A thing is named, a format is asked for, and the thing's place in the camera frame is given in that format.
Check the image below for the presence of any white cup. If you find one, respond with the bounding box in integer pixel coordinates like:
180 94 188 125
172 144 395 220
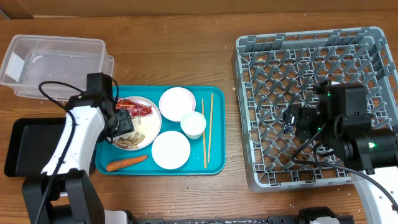
180 111 206 139

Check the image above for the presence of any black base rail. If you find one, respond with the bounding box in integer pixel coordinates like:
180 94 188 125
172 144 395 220
124 214 355 224

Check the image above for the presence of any orange carrot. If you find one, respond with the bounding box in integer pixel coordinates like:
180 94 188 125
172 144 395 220
106 155 149 172

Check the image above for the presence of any grey dishwasher rack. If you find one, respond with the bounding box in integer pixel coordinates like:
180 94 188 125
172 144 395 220
232 27 397 193

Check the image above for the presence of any clear plastic storage bin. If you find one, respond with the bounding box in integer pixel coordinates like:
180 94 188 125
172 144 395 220
1 35 114 99

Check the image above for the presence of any pile of peanut shells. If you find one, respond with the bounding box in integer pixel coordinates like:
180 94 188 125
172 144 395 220
113 133 146 149

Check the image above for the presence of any white bowl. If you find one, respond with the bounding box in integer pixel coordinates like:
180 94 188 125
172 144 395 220
159 87 196 122
152 131 191 170

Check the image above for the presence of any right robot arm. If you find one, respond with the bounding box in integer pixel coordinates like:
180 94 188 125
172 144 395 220
283 80 397 223

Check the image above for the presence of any teal serving tray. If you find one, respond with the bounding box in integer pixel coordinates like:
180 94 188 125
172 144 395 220
95 86 226 175

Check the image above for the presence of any pile of white rice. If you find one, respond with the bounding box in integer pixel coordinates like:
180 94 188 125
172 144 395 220
132 116 159 141

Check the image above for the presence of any red snack wrapper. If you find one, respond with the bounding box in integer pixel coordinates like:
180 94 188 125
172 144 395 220
116 98 153 118

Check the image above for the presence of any wooden chopstick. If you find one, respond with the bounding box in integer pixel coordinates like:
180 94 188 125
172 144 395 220
201 98 207 169
207 93 214 163

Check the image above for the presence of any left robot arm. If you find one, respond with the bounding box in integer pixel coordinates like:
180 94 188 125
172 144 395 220
22 73 136 223

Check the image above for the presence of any white plate with food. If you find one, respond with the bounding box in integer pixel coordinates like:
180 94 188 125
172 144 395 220
113 96 162 151

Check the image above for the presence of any black plastic tray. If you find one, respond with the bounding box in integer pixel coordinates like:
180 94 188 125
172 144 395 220
4 118 65 177

